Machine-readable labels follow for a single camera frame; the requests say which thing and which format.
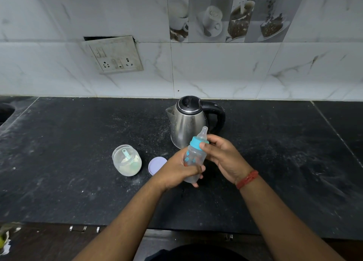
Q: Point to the person's right hand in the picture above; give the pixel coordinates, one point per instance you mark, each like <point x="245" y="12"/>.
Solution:
<point x="227" y="158"/>

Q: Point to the person's left hand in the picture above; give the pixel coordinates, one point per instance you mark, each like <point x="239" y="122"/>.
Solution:
<point x="173" y="171"/>

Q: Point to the person's left thumb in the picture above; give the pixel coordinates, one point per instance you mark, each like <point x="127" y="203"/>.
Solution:
<point x="183" y="155"/>

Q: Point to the person's right thumb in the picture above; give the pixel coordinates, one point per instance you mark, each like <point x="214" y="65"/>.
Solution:
<point x="208" y="147"/>

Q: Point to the clear baby bottle teal collar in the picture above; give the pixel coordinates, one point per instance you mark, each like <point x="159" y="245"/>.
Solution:
<point x="195" y="155"/>

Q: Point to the person's right forearm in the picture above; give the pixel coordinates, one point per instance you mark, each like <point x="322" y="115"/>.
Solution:
<point x="283" y="224"/>

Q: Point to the person's left forearm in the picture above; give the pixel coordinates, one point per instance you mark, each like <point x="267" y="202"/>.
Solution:
<point x="124" y="226"/>

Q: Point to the pale purple jar lid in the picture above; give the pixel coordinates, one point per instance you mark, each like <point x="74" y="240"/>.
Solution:
<point x="156" y="164"/>

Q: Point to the stainless steel electric kettle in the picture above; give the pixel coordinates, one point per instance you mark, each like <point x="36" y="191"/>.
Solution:
<point x="188" y="123"/>

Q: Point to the red thread wristband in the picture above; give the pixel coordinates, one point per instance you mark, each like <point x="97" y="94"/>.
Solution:
<point x="247" y="179"/>

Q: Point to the clear jar of white powder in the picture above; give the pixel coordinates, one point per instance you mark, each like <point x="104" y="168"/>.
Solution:
<point x="127" y="161"/>

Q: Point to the teal measuring scoop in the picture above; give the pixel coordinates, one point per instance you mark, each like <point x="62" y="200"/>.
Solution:
<point x="125" y="155"/>

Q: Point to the person's dark clothing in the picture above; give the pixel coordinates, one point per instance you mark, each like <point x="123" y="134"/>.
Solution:
<point x="195" y="253"/>

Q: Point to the decorative coffee picture tile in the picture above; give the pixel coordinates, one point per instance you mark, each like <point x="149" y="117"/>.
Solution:
<point x="235" y="12"/>

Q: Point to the white wall switch socket plate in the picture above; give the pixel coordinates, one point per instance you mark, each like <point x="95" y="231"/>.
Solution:
<point x="115" y="55"/>

